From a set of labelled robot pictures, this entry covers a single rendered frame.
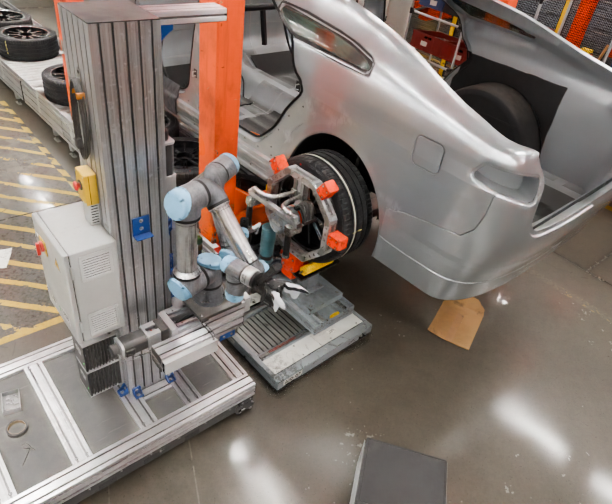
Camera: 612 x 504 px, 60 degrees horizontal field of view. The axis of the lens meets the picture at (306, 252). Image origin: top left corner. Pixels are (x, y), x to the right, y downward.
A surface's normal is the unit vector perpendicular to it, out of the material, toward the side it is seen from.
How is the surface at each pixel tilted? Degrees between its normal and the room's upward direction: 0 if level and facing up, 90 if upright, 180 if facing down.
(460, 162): 90
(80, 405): 0
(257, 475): 0
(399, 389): 0
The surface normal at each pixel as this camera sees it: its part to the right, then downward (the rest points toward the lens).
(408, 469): 0.12, -0.80
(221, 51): 0.66, 0.51
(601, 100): -0.62, 0.00
